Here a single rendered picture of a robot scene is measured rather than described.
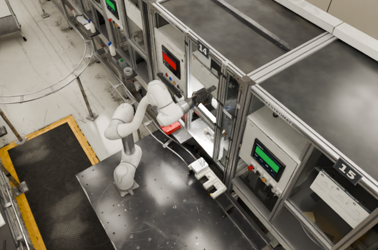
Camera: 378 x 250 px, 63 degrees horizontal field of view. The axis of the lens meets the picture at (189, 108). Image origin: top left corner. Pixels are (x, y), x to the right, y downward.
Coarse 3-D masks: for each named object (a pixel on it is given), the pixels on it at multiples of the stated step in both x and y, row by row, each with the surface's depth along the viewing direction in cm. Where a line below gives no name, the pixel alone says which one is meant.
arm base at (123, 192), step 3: (114, 183) 283; (135, 183) 282; (117, 186) 278; (132, 186) 278; (135, 186) 281; (138, 186) 281; (120, 189) 275; (129, 189) 276; (132, 189) 278; (120, 192) 277; (123, 192) 276; (126, 192) 277; (129, 192) 275; (132, 192) 275; (120, 195) 276; (123, 195) 275; (132, 195) 276
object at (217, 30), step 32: (160, 0) 238; (192, 0) 242; (224, 0) 241; (256, 0) 241; (288, 0) 226; (192, 32) 211; (224, 32) 214; (256, 32) 214; (288, 32) 214; (320, 32) 214; (256, 64) 192
